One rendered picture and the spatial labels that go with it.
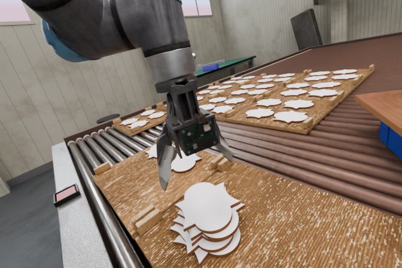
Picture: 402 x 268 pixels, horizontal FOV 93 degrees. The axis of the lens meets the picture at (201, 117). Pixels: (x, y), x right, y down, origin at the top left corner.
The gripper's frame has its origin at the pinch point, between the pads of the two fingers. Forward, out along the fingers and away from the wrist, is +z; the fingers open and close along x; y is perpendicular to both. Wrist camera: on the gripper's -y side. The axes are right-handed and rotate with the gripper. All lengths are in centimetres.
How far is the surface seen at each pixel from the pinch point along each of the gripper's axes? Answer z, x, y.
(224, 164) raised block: 9.6, 11.1, -13.5
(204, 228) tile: 7.5, -2.8, 6.0
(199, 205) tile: 7.5, -1.6, 0.0
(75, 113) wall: 28, -122, -375
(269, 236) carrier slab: 11.7, 7.9, 10.4
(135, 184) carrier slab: 11.6, -16.0, -25.4
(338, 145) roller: 13.9, 47.5, -4.5
